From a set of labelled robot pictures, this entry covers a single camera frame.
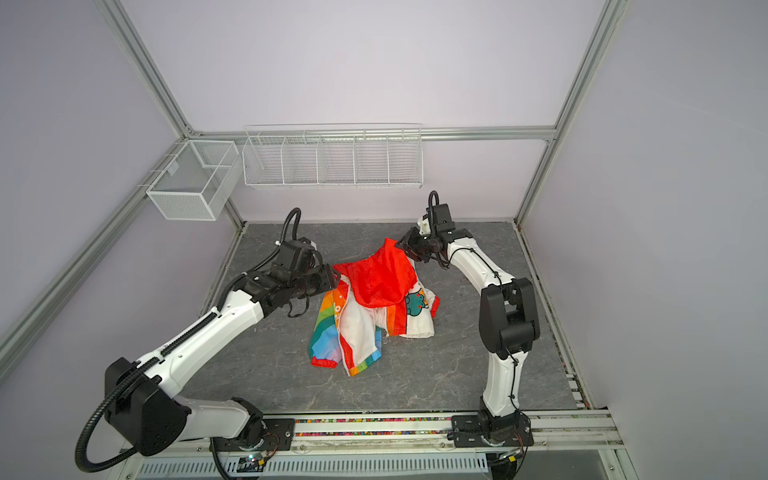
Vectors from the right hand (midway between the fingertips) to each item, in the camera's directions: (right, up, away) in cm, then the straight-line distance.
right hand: (397, 247), depth 91 cm
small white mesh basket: (-67, +21, +6) cm, 70 cm away
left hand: (-17, -9, -12) cm, 22 cm away
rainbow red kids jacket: (-5, -14, +1) cm, 15 cm away
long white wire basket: (-21, +31, +8) cm, 38 cm away
